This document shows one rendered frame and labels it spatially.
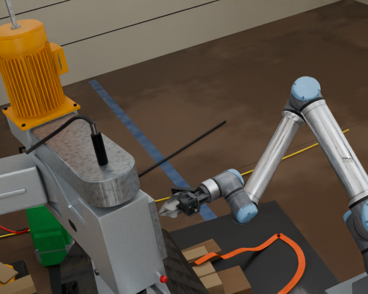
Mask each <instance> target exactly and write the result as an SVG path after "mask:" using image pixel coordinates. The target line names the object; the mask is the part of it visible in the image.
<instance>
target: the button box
mask: <svg viewBox="0 0 368 294"><path fill-rule="evenodd" d="M146 194H147V193H146ZM147 195H148V194H147ZM148 200H149V201H148V206H149V209H150V214H151V218H152V223H153V226H154V231H155V235H156V239H157V243H158V248H159V253H160V256H161V259H162V260H163V259H165V258H167V257H168V256H167V253H166V248H165V243H164V238H163V235H162V230H161V225H160V222H159V217H158V212H157V207H156V203H155V200H154V199H153V198H151V197H150V196H149V195H148Z"/></svg>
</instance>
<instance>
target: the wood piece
mask: <svg viewBox="0 0 368 294"><path fill-rule="evenodd" d="M35 292H36V288H35V286H34V283H33V281H32V278H31V276H30V275H27V276H24V277H22V278H19V279H17V280H15V281H12V282H10V283H7V284H4V285H2V286H0V294H32V293H35Z"/></svg>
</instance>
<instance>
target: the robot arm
mask: <svg viewBox="0 0 368 294"><path fill-rule="evenodd" d="M320 90H321V88H320V84H319V83H318V81H317V80H316V79H314V78H312V77H309V76H304V77H301V78H298V79H297V80H296V81H295V82H294V84H293V86H292V87H291V93H290V97H289V99H288V101H287V103H286V105H285V107H284V109H283V111H282V120H281V122H280V123H279V125H278V127H277V129H276V131H275V133H274V134H273V136H272V138H271V140H270V141H269V143H268V145H267V147H266V149H265V151H264V153H263V154H262V156H261V158H260V159H259V162H258V163H257V165H256V167H255V169H254V170H253V172H252V174H251V176H250V178H249V180H248V181H247V183H246V185H245V187H244V188H243V186H244V180H243V178H242V176H241V175H240V173H239V172H238V171H236V170H235V169H229V170H226V171H224V172H222V173H220V174H218V175H216V176H214V177H212V178H210V179H208V180H206V181H204V182H202V183H200V185H199V187H198V188H189V187H178V186H173V187H172V188H171V191H172V196H171V197H170V198H169V199H168V200H167V201H166V203H164V204H163V206H162V207H161V209H160V210H159V212H158V215H161V216H169V217H172V218H176V217H177V214H181V213H182V212H183V213H184V214H185V215H187V216H188V217H191V216H193V215H195V214H197V213H199V212H200V208H201V207H200V206H201V205H202V204H204V203H206V202H207V203H208V204H209V203H211V202H213V201H215V200H217V199H219V198H221V197H224V199H225V200H226V202H227V204H228V205H229V206H230V208H231V213H230V215H231V218H232V220H233V221H234V222H235V223H237V224H239V225H244V224H246V223H248V222H249V221H250V220H251V219H252V218H253V217H254V216H255V215H256V214H257V213H258V210H257V208H256V207H257V206H258V202H259V200H260V199H261V197H262V195H263V193H264V192H265V190H266V188H267V186H268V184H269V182H270V180H271V179H272V177H273V175H274V173H275V171H276V169H277V167H278V165H279V164H280V162H281V160H282V158H283V156H284V154H285V153H286V151H287V149H288V147H289V145H290V144H291V142H292V140H293V138H294V136H295V134H296V132H297V130H298V129H299V127H300V126H304V124H305V123H307V124H308V126H309V128H310V130H311V132H312V133H313V135H314V136H315V138H316V140H317V142H318V144H319V146H320V147H321V149H322V151H323V153H324V155H325V156H326V158H327V160H328V161H329V164H330V165H331V167H332V168H333V170H334V172H335V174H336V176H337V178H338V179H339V181H340V183H341V184H342V187H343V188H344V190H345V192H346V193H347V195H348V197H349V199H350V202H349V206H348V207H349V209H350V210H348V211H347V212H346V213H345V214H344V216H343V219H344V221H345V225H346V226H347V227H348V229H349V231H350V233H351V235H352V237H353V239H354V241H355V242H356V244H357V246H358V248H359V250H360V252H361V254H362V256H363V259H364V267H365V271H366V273H367V275H368V175H367V173H366V172H365V170H364V168H363V166H362V165H361V163H360V161H359V159H358V158H357V156H356V154H355V153H354V151H353V149H352V147H351V146H350V144H349V142H348V140H347V139H346V137H345V136H344V134H343V132H342V130H341V129H340V127H339V125H338V123H337V121H336V120H335V118H334V117H333V115H332V113H331V111H330V109H329V108H328V106H327V104H326V102H325V100H324V98H323V96H322V94H321V93H320ZM176 205H177V207H176ZM197 207H198V208H197Z"/></svg>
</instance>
